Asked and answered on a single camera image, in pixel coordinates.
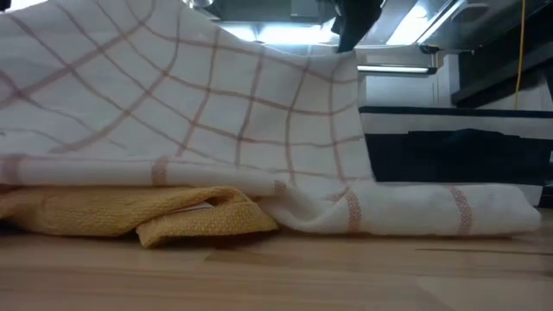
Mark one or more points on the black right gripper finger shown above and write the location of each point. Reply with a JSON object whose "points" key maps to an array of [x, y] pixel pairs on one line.
{"points": [[365, 13], [343, 13]]}

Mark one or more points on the navy fabric basket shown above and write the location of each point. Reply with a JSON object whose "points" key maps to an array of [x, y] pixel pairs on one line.
{"points": [[453, 155]]}

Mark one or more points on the white checked towel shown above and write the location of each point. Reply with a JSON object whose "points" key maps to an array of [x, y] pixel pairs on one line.
{"points": [[173, 108]]}

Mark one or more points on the yellow woven towel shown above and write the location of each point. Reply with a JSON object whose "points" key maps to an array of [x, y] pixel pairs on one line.
{"points": [[86, 211]]}

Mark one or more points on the fluorescent ceiling light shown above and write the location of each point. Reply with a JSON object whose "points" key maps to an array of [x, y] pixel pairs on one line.
{"points": [[393, 69]]}

